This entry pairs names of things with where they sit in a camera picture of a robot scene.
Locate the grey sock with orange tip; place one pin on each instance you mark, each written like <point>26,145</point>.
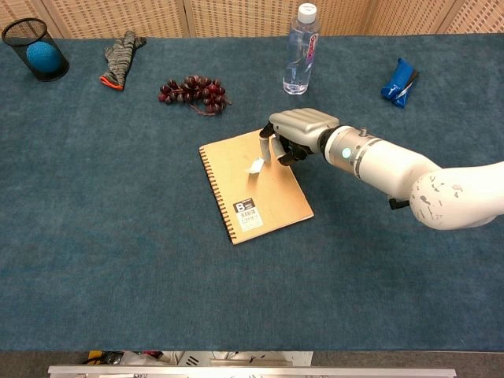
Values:
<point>120,59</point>

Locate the black mesh pen holder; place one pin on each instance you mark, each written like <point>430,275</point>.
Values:
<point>15,43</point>

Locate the dark red grape bunch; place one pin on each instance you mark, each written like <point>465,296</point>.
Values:
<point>197,92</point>

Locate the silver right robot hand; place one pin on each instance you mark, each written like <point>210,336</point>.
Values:
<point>301,124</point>

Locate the clear plastic water bottle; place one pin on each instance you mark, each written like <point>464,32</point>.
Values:
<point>299,59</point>

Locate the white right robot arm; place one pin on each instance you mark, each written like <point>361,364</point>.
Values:
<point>393,165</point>

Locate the blue plastic packet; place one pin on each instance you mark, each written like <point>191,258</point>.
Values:
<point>395,84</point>

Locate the brown spiral notebook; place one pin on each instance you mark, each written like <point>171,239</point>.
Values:
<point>267,201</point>

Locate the blue ball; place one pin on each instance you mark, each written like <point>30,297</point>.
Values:
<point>43,57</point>

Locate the woven wicker folding screen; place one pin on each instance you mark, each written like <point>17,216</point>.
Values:
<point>256,17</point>

